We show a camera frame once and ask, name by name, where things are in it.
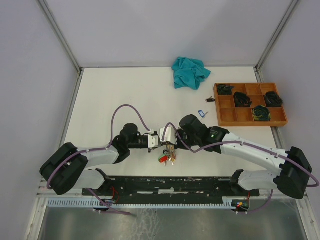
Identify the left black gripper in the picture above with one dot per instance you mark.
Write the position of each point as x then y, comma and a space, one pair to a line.
150, 150

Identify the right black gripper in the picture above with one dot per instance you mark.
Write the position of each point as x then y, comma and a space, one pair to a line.
178, 146

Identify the large metal keyring yellow handle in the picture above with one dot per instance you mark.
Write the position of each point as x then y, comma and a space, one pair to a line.
169, 151

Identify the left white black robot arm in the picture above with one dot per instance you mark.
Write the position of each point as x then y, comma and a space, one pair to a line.
71, 167

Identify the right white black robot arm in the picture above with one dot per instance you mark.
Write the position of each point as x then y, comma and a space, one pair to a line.
285, 170

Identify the red key tag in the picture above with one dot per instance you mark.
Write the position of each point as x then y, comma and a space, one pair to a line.
163, 159

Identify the blue key tag key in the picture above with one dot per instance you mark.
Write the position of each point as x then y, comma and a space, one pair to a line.
202, 114

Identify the black key tag key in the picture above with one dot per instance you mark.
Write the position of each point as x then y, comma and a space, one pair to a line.
210, 100

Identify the wooden compartment tray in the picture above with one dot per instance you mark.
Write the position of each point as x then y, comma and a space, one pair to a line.
249, 105

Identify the teal cloth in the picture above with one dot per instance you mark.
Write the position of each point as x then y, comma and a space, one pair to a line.
189, 73

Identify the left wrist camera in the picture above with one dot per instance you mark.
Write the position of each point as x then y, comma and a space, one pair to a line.
153, 139

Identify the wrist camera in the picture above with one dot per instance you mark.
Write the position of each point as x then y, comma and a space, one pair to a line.
169, 136
153, 139

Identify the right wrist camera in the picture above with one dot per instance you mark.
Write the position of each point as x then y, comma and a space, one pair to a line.
169, 136

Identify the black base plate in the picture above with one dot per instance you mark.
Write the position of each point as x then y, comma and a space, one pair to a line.
157, 190

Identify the aluminium frame rail left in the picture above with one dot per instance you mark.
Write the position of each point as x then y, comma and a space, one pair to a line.
45, 8

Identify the aluminium frame rail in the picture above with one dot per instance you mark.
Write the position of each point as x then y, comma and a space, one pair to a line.
277, 33
45, 8

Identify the aluminium frame rail right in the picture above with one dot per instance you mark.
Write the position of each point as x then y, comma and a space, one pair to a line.
277, 33

